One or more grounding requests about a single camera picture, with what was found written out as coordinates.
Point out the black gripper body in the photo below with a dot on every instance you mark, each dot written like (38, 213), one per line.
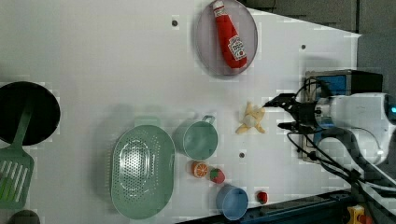
(304, 115)

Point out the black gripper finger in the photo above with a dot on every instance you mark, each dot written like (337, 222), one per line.
(282, 100)
(291, 126)

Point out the plush peeled banana toy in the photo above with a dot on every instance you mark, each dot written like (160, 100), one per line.
(252, 119)

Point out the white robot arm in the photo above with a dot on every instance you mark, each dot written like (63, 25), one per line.
(374, 184)

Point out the black toaster oven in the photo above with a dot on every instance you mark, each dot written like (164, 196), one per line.
(354, 126)

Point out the plush red ketchup bottle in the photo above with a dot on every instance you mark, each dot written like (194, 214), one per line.
(231, 45)

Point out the small red toy fruit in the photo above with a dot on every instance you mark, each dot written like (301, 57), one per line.
(262, 197)

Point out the strawberry toy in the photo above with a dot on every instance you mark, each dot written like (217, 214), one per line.
(217, 176)

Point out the grey round plate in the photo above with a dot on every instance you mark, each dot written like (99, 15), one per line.
(207, 43)

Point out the blue cup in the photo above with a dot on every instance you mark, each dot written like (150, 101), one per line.
(232, 202)

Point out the green measuring cup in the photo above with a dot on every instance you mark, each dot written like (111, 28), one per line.
(197, 139)

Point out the orange slice toy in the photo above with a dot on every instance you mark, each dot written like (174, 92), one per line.
(199, 169)

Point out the green colander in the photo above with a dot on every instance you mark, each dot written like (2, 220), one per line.
(142, 173)

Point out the black round pan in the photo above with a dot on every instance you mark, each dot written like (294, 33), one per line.
(46, 112)

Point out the green slotted spatula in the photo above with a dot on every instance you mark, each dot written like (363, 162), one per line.
(16, 167)

